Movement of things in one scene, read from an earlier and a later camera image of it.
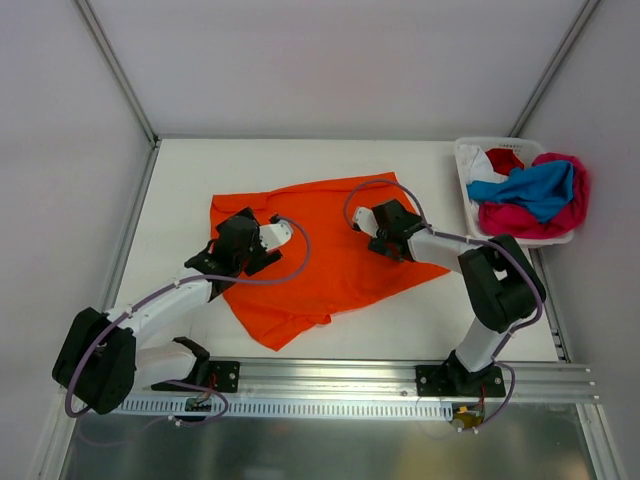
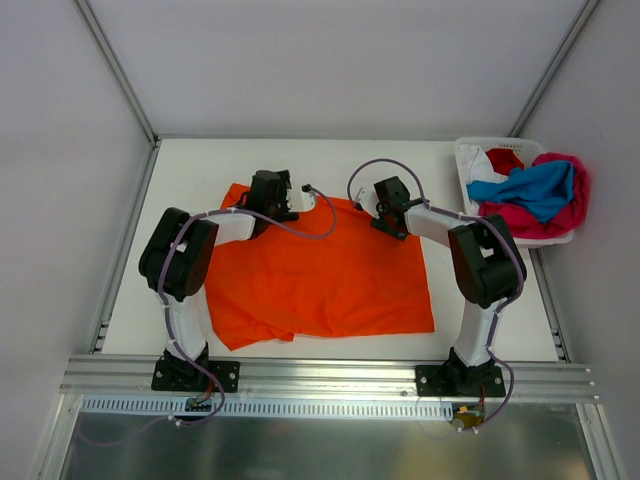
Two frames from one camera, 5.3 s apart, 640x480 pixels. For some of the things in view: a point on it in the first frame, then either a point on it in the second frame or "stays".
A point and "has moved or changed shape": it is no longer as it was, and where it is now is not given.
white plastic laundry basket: [526, 149] stays
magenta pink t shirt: [516, 221] stays
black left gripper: [255, 261] → [282, 198]
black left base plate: [216, 376] stays
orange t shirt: [325, 264] has moved or changed shape
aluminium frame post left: [119, 68] stays
